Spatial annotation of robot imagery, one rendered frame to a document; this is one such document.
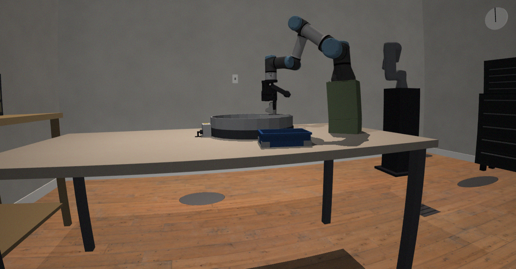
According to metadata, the blue crate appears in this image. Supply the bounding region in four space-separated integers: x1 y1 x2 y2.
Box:
258 128 312 148

